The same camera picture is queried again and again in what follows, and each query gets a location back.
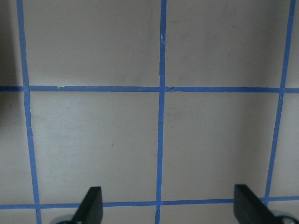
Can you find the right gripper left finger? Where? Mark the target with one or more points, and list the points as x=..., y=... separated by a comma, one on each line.
x=90, y=210

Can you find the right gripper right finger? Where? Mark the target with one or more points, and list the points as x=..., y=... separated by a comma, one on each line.
x=249, y=209

